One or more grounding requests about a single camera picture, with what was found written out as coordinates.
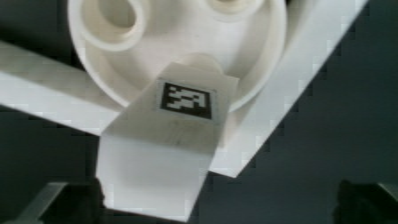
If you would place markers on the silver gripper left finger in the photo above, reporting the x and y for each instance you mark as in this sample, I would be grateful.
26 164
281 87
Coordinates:
40 204

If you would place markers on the white round stool seat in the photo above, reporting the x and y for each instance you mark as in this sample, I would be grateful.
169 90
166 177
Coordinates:
136 34

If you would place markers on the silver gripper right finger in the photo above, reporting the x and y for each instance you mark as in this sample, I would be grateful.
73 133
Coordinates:
367 203

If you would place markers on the white stool leg tagged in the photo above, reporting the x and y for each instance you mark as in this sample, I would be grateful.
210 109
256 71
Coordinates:
161 140

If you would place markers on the white L-shaped fence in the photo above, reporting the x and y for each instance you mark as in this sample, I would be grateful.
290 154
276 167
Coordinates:
49 89

